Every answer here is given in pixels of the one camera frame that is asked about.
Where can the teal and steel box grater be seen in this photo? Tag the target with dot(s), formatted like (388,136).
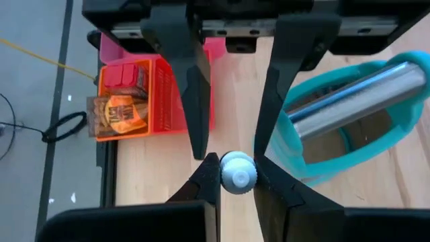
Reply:
(352,101)

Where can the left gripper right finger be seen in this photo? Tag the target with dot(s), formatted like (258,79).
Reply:
(285,208)

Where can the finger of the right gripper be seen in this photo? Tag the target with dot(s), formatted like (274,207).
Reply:
(292,50)
(193,94)

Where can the pink plastic tray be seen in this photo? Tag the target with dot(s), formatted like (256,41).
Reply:
(111,55)

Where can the red container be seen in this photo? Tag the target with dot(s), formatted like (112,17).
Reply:
(119,75)

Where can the orange plastic basket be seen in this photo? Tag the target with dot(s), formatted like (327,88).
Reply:
(134,133)

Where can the red plastic mesh basket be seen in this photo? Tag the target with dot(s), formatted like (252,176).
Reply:
(164,101)

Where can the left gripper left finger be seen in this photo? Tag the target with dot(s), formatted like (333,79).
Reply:
(208,181)

